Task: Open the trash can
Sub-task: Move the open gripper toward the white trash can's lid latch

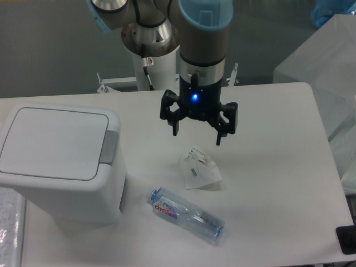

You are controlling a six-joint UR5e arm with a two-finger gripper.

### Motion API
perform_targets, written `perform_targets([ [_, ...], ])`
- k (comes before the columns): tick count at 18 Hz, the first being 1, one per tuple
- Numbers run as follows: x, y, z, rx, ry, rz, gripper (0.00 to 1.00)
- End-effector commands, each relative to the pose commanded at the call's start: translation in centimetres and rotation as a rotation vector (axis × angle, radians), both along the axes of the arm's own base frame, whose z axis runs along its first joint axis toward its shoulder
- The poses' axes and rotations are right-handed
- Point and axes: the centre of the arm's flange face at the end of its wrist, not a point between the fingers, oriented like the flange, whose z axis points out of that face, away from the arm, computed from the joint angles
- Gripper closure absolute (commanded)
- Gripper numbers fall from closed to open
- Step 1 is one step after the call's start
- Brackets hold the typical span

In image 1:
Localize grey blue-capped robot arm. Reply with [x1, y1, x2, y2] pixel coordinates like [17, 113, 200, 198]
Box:
[87, 1, 238, 139]

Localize black device at table edge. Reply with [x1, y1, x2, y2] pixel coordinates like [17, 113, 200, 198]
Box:
[336, 225, 356, 255]

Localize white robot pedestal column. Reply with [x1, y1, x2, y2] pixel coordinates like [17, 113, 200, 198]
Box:
[121, 19, 181, 91]

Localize white push-lid trash can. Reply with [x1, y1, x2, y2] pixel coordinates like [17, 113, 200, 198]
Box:
[1, 102, 126, 224]

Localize translucent plastic storage box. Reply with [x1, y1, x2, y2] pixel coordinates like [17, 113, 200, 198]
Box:
[273, 14, 355, 195]

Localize crumpled white plastic wrapper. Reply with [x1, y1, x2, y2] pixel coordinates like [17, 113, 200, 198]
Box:
[180, 145, 222, 190]

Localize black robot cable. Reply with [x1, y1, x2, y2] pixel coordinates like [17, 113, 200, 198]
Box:
[132, 0, 155, 91]

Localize white metal base bracket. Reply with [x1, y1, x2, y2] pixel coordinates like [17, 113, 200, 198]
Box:
[96, 62, 239, 93]

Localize clear plastic sheet tray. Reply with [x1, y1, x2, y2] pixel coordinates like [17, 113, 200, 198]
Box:
[0, 187, 26, 266]

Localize clear plastic water bottle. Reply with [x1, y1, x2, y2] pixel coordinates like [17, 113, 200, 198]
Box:
[146, 187, 225, 245]

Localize blue water jug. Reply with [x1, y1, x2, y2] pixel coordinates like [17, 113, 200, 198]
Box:
[311, 0, 355, 29]

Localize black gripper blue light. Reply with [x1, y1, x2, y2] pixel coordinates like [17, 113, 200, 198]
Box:
[160, 77, 238, 146]

